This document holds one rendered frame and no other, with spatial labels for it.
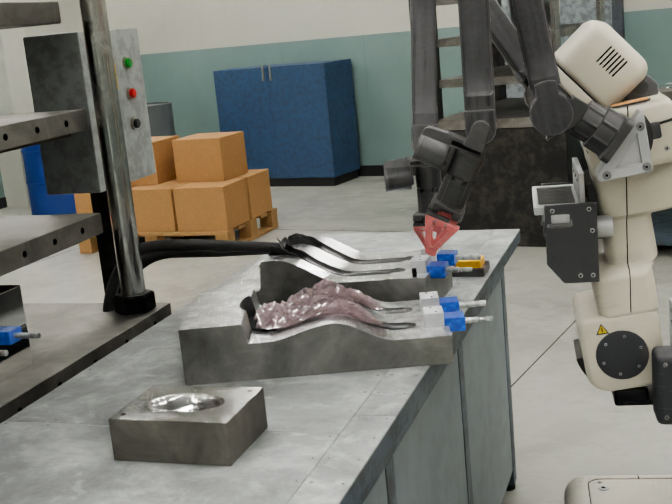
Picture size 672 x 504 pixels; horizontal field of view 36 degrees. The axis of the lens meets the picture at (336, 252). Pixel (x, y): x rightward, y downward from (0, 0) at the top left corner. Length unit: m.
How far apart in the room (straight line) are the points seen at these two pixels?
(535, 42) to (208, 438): 0.91
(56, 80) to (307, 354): 1.11
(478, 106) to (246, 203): 5.35
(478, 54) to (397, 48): 7.51
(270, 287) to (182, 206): 4.76
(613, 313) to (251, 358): 0.73
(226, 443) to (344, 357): 0.42
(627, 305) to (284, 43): 8.07
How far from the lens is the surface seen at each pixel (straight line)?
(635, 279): 2.12
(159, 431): 1.61
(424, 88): 2.31
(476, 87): 1.91
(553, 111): 1.89
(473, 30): 1.91
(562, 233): 2.06
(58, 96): 2.68
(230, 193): 6.96
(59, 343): 2.41
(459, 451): 2.43
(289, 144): 9.41
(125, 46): 2.82
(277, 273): 2.27
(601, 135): 1.91
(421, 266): 2.22
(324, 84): 9.15
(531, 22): 1.91
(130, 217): 2.52
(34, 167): 9.40
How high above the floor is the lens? 1.43
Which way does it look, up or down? 13 degrees down
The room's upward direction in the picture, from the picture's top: 6 degrees counter-clockwise
